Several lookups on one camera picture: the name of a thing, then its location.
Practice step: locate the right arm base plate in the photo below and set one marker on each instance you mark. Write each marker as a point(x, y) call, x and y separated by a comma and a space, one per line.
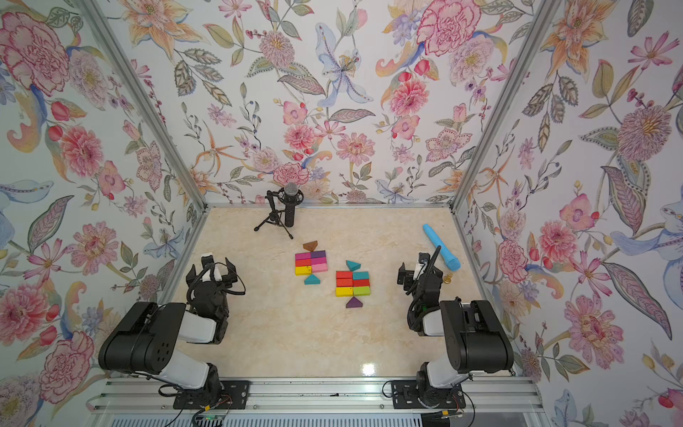
point(408, 394)

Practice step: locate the brown triangle block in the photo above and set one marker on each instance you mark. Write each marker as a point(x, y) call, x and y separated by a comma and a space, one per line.
point(310, 246)

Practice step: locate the aluminium front rail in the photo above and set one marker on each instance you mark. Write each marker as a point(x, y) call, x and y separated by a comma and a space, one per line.
point(335, 395)

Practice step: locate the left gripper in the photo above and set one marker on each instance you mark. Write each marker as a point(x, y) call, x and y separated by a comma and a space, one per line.
point(226, 279)

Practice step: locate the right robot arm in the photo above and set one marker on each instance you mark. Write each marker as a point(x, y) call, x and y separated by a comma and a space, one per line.
point(473, 334)

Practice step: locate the light blue cylinder toy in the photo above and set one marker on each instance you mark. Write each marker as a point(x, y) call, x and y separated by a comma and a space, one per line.
point(450, 260)

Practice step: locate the purple triangle block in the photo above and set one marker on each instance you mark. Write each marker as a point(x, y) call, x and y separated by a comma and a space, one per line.
point(354, 303)

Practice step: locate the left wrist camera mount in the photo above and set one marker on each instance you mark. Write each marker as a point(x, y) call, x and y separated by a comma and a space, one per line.
point(211, 270)

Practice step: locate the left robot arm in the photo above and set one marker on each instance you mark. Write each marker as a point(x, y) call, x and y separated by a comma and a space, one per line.
point(144, 341)

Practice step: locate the black microphone on tripod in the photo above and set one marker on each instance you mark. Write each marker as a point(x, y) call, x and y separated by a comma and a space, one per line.
point(283, 204)

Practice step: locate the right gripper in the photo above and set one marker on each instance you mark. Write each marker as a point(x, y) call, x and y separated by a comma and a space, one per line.
point(408, 276)

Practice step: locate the lime green block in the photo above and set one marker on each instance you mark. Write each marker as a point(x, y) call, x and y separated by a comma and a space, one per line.
point(361, 290)

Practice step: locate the teal triangle block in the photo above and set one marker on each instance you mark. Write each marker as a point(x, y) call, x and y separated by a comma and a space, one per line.
point(353, 266)

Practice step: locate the yellow block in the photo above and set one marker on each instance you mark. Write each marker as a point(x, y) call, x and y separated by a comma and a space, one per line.
point(303, 271)
point(344, 291)

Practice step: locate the pink rectangular block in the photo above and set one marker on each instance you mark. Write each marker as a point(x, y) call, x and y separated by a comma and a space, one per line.
point(322, 267)

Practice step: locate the red block front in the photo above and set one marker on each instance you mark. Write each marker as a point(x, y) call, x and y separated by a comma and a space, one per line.
point(361, 283)

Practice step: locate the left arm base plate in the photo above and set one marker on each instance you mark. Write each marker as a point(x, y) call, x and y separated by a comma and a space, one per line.
point(227, 395)

